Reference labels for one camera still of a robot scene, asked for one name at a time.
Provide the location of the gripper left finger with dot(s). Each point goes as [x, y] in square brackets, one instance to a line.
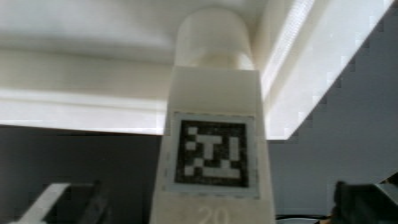
[70, 204]

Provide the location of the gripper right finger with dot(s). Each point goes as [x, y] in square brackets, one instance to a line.
[365, 204]

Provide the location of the white leg with tag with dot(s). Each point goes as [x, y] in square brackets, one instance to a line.
[214, 183]

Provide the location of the white square tabletop tray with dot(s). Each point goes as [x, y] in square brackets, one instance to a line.
[90, 51]

